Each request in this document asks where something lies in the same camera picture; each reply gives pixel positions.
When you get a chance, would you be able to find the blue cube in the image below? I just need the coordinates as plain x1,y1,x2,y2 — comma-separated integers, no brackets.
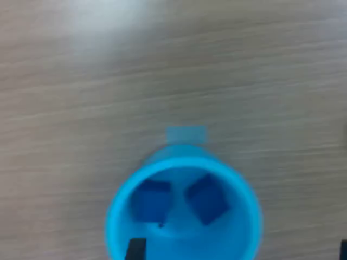
130,179,172,223
184,173,229,226

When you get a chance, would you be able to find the blue plastic cup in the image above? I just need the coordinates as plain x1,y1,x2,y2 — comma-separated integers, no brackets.
105,145,264,260

